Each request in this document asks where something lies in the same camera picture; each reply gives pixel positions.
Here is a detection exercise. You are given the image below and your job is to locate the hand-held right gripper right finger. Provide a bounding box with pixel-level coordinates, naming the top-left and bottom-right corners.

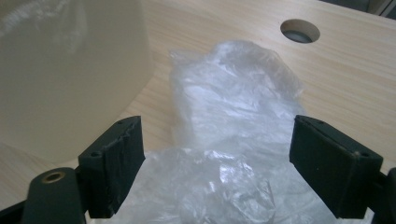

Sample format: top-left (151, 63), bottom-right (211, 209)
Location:
top-left (289, 114), bottom-right (385, 220)

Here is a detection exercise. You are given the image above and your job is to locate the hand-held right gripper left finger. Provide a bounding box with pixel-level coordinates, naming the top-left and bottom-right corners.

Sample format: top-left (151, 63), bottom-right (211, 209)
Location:
top-left (78, 115), bottom-right (147, 219)

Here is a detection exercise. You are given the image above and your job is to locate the clear plastic bag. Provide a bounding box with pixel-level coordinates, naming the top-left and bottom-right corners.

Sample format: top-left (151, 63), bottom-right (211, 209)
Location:
top-left (92, 39), bottom-right (375, 224)

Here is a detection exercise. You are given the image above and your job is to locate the beige round container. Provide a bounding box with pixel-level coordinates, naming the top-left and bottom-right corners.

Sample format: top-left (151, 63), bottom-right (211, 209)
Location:
top-left (0, 0), bottom-right (154, 164)

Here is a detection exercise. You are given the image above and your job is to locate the round cable hole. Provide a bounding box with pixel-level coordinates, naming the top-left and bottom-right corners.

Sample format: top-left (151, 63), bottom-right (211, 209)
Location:
top-left (279, 19), bottom-right (321, 45)

